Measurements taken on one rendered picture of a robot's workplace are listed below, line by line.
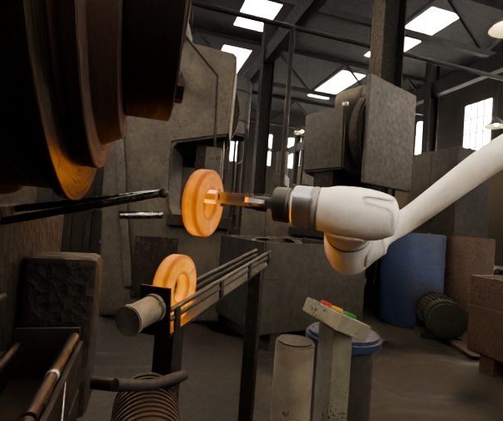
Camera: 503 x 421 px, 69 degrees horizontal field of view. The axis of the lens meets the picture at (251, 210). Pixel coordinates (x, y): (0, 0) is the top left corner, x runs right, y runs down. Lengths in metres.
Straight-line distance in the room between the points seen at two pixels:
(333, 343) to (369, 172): 2.72
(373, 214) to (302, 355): 0.57
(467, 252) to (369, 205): 3.33
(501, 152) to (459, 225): 4.33
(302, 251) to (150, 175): 1.37
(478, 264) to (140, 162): 3.21
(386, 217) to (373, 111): 3.24
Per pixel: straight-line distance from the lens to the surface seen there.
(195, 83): 3.23
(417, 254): 3.67
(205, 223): 0.83
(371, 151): 3.82
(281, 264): 2.55
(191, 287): 0.93
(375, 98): 3.97
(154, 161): 3.11
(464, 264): 4.02
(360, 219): 0.71
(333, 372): 1.27
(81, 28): 0.28
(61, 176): 0.33
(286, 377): 1.17
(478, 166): 0.88
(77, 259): 0.60
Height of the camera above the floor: 0.87
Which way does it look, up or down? 2 degrees up
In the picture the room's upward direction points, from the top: 4 degrees clockwise
